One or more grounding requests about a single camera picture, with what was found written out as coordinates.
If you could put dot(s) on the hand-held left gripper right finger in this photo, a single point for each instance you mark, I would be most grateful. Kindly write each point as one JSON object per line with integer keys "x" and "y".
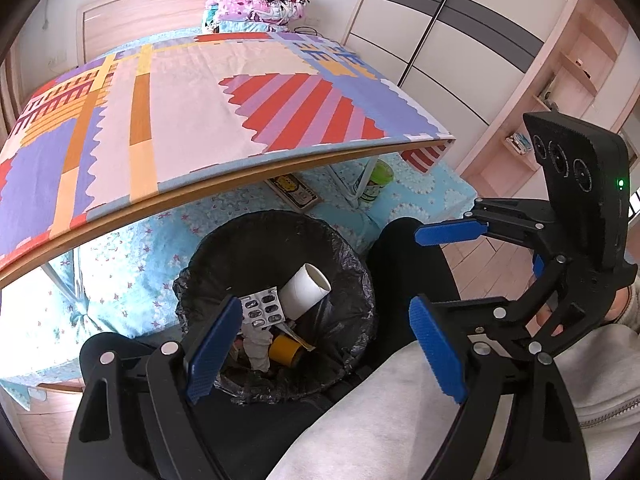
{"x": 437, "y": 350}

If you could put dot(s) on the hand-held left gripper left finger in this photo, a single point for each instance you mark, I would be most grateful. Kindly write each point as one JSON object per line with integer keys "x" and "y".
{"x": 215, "y": 350}

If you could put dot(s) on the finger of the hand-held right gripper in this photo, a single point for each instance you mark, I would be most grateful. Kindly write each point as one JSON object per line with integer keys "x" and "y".
{"x": 490, "y": 310}
{"x": 450, "y": 232}

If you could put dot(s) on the white tissue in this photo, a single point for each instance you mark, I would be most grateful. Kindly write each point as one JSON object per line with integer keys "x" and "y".
{"x": 257, "y": 347}

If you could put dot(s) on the silver blister pack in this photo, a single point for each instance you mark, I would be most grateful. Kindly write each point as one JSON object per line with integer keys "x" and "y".
{"x": 262, "y": 307}

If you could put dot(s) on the yellow tape roll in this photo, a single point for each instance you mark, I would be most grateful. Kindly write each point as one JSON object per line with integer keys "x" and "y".
{"x": 285, "y": 350}

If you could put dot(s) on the white cardboard tube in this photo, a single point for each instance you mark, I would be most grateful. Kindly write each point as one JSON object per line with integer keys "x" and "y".
{"x": 300, "y": 292}

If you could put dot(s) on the trash bin with black bag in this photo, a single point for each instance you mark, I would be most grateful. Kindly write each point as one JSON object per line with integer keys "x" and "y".
{"x": 260, "y": 245}

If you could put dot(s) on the person's right forearm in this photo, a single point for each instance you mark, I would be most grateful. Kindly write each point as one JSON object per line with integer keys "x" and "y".
{"x": 600, "y": 360}

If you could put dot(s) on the person's right hand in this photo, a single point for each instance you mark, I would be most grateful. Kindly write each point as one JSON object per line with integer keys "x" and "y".
{"x": 622, "y": 305}

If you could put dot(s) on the person's black trousers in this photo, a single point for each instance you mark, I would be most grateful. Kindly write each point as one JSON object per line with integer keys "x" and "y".
{"x": 405, "y": 270}

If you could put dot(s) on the stack of books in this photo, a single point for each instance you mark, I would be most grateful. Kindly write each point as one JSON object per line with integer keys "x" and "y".
{"x": 520, "y": 142}

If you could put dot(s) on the red striped cloth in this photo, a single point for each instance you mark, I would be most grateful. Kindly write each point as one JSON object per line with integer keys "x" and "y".
{"x": 425, "y": 157}

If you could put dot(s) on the wooden bookshelf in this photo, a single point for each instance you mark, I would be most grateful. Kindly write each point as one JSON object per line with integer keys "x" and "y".
{"x": 565, "y": 90}

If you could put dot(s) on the person's white jacket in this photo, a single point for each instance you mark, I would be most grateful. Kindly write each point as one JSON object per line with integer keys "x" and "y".
{"x": 375, "y": 410}

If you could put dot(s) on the green white cup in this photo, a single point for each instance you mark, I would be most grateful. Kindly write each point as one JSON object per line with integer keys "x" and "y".
{"x": 380, "y": 175}

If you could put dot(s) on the yellow printed flat box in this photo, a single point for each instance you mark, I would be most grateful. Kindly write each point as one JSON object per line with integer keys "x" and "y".
{"x": 295, "y": 192}

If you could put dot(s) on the white wardrobe with grey stripe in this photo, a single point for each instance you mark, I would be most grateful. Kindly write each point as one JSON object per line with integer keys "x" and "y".
{"x": 450, "y": 35}

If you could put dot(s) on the table with colourful patterned cloth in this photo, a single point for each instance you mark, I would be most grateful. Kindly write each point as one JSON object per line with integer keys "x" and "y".
{"x": 175, "y": 110}

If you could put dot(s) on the pink folded quilt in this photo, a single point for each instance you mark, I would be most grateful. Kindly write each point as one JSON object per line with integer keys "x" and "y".
{"x": 250, "y": 7}

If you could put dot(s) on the blue floral folded quilt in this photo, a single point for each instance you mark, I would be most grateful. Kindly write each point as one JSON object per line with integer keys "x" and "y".
{"x": 225, "y": 25}

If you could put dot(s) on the wooden bed headboard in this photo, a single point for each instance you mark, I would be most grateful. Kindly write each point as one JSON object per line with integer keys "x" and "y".
{"x": 150, "y": 15}

